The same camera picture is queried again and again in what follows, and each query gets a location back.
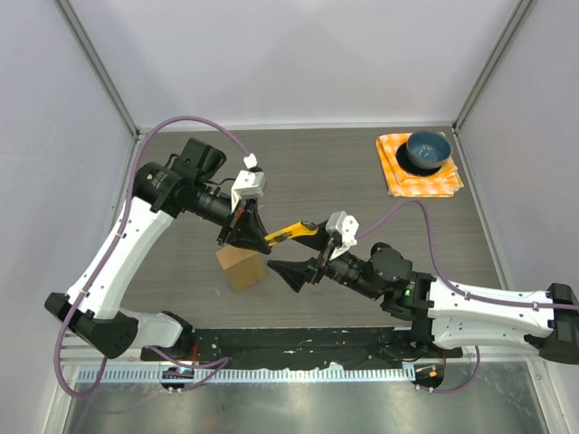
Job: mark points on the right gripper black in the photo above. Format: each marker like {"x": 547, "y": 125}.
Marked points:
{"x": 312, "y": 269}

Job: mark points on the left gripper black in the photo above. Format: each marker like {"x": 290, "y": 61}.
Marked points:
{"x": 251, "y": 236}

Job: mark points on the yellow utility knife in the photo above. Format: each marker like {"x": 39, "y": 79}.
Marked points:
{"x": 295, "y": 230}

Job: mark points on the brown cardboard express box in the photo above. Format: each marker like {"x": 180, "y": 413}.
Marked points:
{"x": 243, "y": 268}

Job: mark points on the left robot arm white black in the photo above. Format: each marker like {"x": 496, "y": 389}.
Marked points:
{"x": 91, "y": 307}

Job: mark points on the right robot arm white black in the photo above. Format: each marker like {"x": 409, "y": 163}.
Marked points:
{"x": 442, "y": 313}

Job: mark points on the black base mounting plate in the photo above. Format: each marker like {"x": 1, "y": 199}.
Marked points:
{"x": 276, "y": 348}

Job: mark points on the orange checkered cloth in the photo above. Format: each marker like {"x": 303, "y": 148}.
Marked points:
{"x": 443, "y": 183}

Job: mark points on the blue ceramic bowl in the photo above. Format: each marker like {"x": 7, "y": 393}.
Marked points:
{"x": 428, "y": 149}

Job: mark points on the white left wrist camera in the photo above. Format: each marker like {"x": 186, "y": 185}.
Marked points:
{"x": 249, "y": 183}

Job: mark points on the white slotted cable duct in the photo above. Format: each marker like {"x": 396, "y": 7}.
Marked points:
{"x": 148, "y": 373}

